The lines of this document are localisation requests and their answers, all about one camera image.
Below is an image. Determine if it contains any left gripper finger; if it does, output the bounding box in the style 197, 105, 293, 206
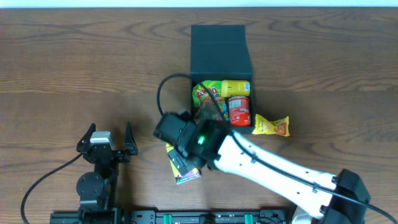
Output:
124, 121, 138, 156
76, 123, 96, 152

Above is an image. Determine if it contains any yellow Pretz snack box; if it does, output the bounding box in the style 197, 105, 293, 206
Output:
165, 143, 201, 185

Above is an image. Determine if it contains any Haribo gummy bag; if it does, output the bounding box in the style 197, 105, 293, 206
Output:
192, 80, 229, 124

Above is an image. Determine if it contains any red tin can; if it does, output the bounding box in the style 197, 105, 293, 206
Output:
228, 96, 251, 126

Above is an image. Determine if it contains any yellow Mentos bottle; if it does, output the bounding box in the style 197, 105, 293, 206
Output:
221, 80, 251, 98

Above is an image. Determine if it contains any yellow orange candy packet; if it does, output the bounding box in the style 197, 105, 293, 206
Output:
252, 114, 290, 137

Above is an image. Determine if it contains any black gift box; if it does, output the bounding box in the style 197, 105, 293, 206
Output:
190, 25, 256, 134

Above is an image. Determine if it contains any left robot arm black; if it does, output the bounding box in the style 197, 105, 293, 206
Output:
76, 122, 137, 212

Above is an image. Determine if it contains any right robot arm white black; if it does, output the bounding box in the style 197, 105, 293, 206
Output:
154, 113, 370, 223

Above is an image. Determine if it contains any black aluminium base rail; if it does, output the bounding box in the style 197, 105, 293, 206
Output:
49, 208, 292, 224

